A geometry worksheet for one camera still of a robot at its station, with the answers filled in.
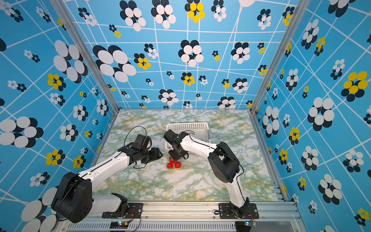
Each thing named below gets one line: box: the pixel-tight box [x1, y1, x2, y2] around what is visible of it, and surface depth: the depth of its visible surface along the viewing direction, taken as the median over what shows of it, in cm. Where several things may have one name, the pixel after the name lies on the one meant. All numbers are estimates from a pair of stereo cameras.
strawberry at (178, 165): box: [174, 161, 182, 169], surface depth 90 cm
